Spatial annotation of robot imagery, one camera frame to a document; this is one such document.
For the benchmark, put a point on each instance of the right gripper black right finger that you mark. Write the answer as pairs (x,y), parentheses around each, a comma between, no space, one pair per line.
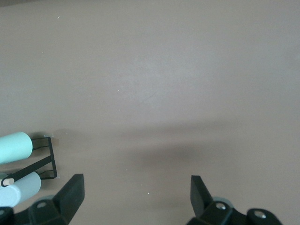
(204,211)

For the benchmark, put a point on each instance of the mint green cup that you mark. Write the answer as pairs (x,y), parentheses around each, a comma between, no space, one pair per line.
(14,147)

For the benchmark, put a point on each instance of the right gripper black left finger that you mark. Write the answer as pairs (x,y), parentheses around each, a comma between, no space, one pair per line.
(70,199)

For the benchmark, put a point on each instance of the grey cup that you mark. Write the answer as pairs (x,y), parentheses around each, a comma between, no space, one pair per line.
(25,187)

